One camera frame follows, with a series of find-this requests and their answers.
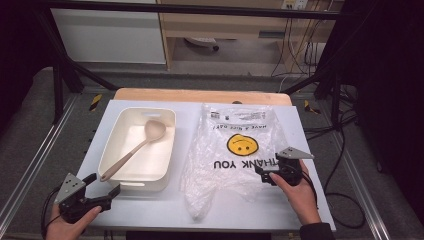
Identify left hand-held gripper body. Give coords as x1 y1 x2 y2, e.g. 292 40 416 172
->
54 172 113 224

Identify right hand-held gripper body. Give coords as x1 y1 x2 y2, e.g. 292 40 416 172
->
264 146 315 187

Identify white plastic bin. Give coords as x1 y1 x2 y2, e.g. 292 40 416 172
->
97 106 177 193

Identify clear plastic bag yellow smiley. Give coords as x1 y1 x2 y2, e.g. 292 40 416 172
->
179 103 291 222

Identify beige ladle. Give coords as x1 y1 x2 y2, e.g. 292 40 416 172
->
99 119 167 183

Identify person's right hand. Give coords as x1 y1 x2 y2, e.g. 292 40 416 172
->
268 159 323 226

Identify person's left hand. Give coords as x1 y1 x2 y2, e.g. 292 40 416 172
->
44 203 103 240

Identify yellow black tape marker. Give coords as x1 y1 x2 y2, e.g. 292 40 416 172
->
303 99 321 115
88 93 103 112

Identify black metal stand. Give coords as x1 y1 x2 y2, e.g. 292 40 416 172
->
36 13 118 124
283 19 358 131

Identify wooden table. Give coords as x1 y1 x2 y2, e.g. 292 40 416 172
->
113 87 293 107

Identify black curtain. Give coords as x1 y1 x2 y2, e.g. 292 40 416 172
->
0 0 51 128
343 0 424 218

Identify grey chair base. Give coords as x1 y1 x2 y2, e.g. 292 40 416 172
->
184 36 220 53

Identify white cabinet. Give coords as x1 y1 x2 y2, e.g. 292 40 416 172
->
50 8 167 65

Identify wooden desk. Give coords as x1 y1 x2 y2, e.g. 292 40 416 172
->
156 0 344 71

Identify white power strip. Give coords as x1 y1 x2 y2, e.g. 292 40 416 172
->
281 0 309 10

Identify right hand-held gripper cable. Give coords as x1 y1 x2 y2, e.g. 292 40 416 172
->
300 169 319 205

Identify hand-held gripper cable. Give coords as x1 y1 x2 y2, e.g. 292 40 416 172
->
300 169 319 205
40 185 63 240

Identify left hand-held gripper cable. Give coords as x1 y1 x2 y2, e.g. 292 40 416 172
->
40 185 63 240

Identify bundle of hanging cables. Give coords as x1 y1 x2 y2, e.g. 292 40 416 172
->
271 16 334 78

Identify black metal frame bar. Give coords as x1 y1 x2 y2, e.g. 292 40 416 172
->
33 0 354 20

